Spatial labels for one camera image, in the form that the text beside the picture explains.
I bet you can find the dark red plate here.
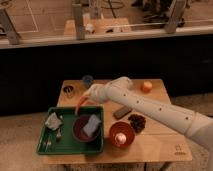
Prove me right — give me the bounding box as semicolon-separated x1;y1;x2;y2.
72;115;102;142

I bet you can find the red pepper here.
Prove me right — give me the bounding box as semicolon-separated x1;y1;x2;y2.
75;96;88;116

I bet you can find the metal post left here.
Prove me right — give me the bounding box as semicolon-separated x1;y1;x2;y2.
0;9;20;45

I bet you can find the metal post middle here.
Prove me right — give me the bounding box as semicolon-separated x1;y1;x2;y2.
72;4;85;40

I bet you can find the white egg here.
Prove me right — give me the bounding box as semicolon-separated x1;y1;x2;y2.
115;133;126;145

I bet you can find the orange fruit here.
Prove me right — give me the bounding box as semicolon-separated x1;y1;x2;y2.
140;81;153;93

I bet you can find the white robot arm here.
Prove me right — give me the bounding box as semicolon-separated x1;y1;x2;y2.
84;77;213;153

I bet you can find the metal fork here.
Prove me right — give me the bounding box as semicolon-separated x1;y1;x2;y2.
56;127;62;141

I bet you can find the metal post right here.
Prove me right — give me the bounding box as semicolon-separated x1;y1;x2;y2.
164;0;186;34

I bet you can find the metal post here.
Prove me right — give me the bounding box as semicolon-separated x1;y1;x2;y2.
0;9;20;45
72;4;85;40
164;0;186;34

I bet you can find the green plastic tray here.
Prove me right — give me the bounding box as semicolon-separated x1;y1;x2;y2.
37;106;104;155

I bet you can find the bunch of dark grapes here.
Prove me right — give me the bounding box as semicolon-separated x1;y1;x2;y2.
128;114;146;133

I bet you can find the grey rectangular block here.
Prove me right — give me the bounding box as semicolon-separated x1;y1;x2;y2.
113;106;132;119

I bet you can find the orange bowl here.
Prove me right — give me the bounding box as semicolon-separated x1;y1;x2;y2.
109;121;135;148

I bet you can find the blue cup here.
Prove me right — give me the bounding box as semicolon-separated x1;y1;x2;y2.
82;75;94;88

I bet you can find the wooden table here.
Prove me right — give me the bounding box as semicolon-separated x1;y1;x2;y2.
43;79;192;165

